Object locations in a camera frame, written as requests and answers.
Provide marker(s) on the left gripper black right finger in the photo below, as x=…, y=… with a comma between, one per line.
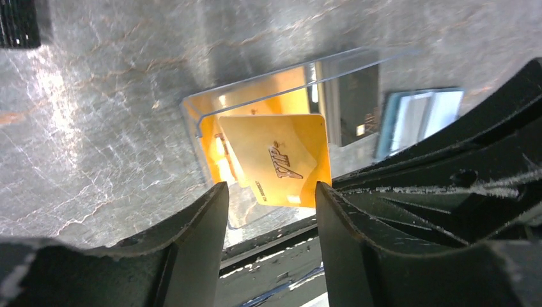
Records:
x=369, y=263

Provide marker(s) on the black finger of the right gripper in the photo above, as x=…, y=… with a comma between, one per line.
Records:
x=478, y=178

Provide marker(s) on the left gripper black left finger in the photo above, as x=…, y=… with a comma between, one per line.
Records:
x=174, y=263

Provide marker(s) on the light blue card holder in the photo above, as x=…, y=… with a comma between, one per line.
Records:
x=412, y=116

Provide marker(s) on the gold VIP credit card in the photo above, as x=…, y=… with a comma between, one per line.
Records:
x=282, y=156

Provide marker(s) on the clear box with gold cards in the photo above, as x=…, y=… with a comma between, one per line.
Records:
x=345, y=88

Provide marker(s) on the black poker chip case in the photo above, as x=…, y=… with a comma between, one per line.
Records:
x=19, y=25

